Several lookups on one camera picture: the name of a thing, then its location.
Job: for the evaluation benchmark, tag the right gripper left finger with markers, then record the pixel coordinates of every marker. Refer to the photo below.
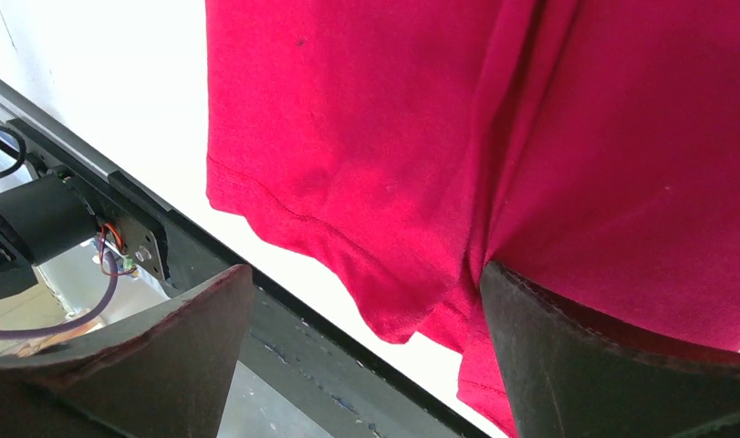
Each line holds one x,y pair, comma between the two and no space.
164,372

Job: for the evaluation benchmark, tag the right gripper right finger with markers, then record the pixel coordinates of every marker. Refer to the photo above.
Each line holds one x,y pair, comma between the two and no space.
572,371

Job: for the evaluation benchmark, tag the red t shirt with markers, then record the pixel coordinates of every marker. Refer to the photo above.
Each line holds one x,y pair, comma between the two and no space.
591,146

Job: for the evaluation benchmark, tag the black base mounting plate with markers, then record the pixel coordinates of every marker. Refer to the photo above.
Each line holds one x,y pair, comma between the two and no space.
296,375

